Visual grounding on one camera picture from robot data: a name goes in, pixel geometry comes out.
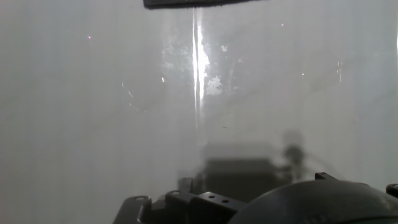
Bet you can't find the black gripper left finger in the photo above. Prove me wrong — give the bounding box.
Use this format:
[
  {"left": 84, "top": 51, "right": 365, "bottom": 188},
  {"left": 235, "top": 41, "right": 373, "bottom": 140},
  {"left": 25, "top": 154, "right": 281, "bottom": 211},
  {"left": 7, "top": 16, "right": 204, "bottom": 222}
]
[{"left": 113, "top": 177, "right": 246, "bottom": 224}]

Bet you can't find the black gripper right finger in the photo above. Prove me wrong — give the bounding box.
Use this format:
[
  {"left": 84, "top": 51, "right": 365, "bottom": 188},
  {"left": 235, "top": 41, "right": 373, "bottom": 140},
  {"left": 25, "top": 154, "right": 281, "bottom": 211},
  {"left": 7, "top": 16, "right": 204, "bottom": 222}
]
[{"left": 314, "top": 172, "right": 398, "bottom": 198}]

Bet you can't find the grey glossy table sheet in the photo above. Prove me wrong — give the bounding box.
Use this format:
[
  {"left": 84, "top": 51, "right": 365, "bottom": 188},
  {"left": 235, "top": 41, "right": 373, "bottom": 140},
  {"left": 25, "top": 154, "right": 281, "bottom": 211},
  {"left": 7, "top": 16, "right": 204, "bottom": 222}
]
[{"left": 0, "top": 0, "right": 398, "bottom": 224}]

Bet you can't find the dark grey towel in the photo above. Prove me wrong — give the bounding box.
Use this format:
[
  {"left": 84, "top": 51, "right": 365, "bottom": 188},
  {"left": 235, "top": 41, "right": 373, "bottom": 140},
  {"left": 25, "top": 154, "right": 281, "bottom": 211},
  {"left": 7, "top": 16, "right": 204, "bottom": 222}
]
[{"left": 142, "top": 0, "right": 265, "bottom": 10}]

